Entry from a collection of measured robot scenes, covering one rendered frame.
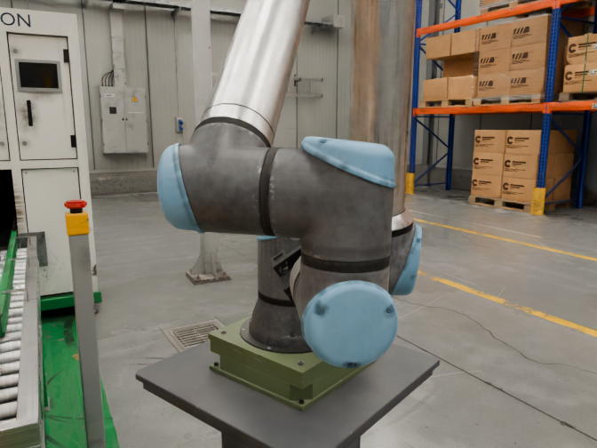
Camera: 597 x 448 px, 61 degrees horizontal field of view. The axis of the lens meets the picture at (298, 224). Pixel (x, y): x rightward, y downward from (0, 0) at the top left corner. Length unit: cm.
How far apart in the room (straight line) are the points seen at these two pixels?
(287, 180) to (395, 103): 48
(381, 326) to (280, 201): 15
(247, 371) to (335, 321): 64
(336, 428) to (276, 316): 25
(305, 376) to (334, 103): 1145
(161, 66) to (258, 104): 1004
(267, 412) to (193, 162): 63
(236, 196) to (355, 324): 16
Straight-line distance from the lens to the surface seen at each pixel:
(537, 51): 834
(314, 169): 47
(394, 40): 91
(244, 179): 48
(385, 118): 92
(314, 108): 1198
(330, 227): 47
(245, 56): 62
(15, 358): 195
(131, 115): 1011
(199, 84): 422
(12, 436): 141
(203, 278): 430
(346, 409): 104
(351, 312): 47
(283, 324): 106
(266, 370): 105
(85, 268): 185
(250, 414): 102
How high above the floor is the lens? 128
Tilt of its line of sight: 11 degrees down
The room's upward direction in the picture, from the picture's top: straight up
